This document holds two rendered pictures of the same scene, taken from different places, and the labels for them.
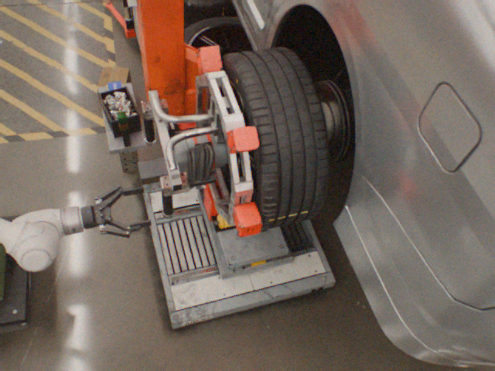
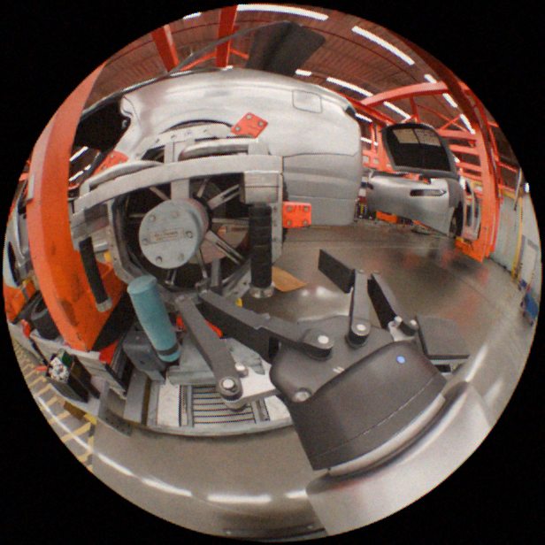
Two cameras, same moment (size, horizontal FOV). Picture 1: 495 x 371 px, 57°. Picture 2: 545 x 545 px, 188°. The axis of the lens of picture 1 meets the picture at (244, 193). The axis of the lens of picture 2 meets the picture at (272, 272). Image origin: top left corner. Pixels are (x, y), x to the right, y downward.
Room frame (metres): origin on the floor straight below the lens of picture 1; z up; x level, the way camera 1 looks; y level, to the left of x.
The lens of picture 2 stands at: (0.74, 0.53, 0.92)
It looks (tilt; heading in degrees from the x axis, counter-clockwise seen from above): 25 degrees down; 280
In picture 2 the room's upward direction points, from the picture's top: straight up
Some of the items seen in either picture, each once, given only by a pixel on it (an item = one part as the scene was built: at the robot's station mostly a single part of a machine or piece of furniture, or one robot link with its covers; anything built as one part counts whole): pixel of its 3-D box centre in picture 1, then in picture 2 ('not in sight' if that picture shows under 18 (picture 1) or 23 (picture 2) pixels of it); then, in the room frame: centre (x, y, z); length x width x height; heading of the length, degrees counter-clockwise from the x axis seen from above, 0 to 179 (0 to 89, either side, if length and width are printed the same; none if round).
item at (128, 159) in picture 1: (125, 141); (101, 412); (1.52, 0.68, 0.21); 0.10 x 0.10 x 0.42; 25
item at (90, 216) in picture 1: (96, 216); (349, 377); (0.71, 0.47, 0.83); 0.09 x 0.08 x 0.07; 115
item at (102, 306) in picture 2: (149, 128); (92, 272); (1.12, 0.40, 0.83); 0.04 x 0.04 x 0.16
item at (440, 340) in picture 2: not in sight; (432, 353); (-0.15, -0.05, 0.17); 0.43 x 0.36 x 0.34; 168
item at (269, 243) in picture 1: (249, 212); (213, 328); (1.14, -0.04, 0.32); 0.40 x 0.30 x 0.28; 25
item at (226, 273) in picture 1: (243, 224); (213, 353); (1.17, -0.02, 0.13); 0.50 x 0.36 x 0.10; 25
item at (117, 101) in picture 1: (120, 110); (65, 375); (1.45, 0.65, 0.51); 0.20 x 0.14 x 0.13; 34
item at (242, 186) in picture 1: (220, 148); (184, 222); (1.06, 0.11, 0.85); 0.54 x 0.07 x 0.54; 25
